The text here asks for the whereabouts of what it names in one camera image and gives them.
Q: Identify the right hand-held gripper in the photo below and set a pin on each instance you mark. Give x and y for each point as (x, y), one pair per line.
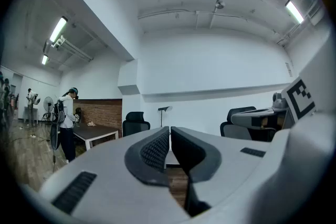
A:
(302, 98)

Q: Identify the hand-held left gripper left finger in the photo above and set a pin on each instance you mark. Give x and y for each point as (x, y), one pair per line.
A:
(136, 160)

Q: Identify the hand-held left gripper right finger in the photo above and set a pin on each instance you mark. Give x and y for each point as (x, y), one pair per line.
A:
(194, 157)

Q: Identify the dark top white-legged table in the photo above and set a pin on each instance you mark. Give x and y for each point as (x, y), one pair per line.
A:
(94, 130)

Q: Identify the red brick partition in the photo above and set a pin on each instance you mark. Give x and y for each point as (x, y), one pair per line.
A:
(105, 112)

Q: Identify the grey floor lamp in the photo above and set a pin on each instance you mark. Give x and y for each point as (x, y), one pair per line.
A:
(165, 108)

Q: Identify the long ceiling light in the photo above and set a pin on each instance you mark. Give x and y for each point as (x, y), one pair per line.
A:
(294, 11)
(44, 59)
(58, 29)

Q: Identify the black standing fan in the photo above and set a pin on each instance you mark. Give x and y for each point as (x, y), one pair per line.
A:
(48, 103)

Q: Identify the round ceiling detector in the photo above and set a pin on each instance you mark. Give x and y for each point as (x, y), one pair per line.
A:
(220, 4)

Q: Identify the grey wall vent grille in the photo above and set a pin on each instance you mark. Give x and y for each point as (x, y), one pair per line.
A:
(289, 69)

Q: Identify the white ceiling pipe bracket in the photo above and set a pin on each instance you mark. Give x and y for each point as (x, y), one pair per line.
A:
(58, 42)

